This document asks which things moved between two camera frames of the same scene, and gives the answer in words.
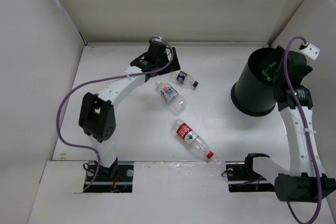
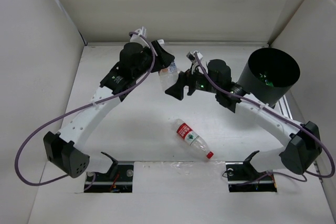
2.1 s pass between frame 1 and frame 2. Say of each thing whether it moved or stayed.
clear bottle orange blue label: moved
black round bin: stayed
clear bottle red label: stayed
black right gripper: moved
